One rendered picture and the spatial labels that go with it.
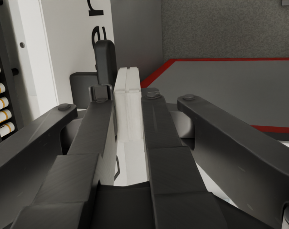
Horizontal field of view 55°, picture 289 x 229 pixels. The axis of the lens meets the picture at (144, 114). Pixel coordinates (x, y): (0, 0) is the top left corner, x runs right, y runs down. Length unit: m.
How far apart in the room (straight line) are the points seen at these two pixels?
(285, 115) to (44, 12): 0.39
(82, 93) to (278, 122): 0.32
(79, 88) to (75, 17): 0.06
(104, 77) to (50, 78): 0.04
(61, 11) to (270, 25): 0.94
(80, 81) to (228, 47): 0.92
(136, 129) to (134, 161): 0.25
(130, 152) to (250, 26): 0.79
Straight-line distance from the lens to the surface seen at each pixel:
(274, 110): 0.51
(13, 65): 0.35
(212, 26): 1.09
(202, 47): 1.10
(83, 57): 0.24
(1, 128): 0.32
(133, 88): 0.15
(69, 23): 0.22
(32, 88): 0.32
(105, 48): 0.20
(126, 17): 0.71
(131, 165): 0.41
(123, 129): 0.15
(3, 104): 0.31
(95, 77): 0.20
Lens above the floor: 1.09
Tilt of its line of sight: 63 degrees down
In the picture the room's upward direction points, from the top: 140 degrees counter-clockwise
